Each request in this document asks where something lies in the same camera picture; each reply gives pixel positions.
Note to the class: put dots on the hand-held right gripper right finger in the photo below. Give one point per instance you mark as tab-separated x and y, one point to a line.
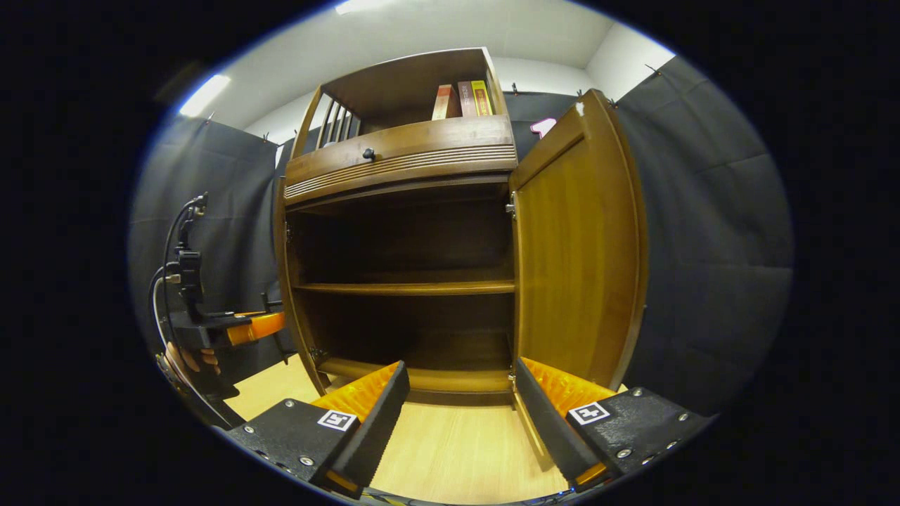
552	429

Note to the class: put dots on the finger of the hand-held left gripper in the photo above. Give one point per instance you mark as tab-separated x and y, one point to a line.
260	328

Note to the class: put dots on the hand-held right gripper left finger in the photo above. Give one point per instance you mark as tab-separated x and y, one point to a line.
373	436

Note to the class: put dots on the dark brown book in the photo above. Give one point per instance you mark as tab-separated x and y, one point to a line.
467	100

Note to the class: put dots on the yellow book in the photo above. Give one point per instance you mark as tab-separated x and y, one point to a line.
482	98

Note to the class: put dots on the wooden cabinet drawer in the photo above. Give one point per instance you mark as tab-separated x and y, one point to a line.
422	144

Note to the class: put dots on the wooden double-door shoe cabinet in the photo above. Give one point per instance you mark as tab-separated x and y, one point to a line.
401	77

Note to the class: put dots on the wooden inner shelf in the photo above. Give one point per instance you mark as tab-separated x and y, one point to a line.
408	287

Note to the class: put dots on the black round drawer knob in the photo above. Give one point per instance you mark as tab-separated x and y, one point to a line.
368	154

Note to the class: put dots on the black backdrop cloth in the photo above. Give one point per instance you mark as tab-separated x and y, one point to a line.
703	246

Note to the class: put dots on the long ceiling light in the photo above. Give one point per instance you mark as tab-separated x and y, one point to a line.
204	95

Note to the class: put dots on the wide ceiling light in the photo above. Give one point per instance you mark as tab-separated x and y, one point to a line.
362	5

